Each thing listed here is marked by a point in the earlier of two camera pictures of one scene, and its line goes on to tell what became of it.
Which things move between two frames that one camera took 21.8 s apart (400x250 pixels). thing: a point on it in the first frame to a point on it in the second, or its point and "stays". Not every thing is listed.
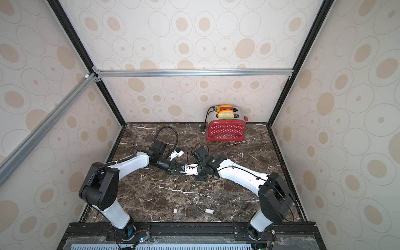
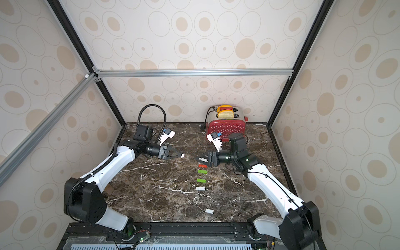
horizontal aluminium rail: [275, 72] stays
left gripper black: [172, 165] to [161, 152]
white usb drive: [209, 211] stays
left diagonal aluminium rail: [11, 163] stays
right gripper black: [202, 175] to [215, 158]
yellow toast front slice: [226, 114] stays
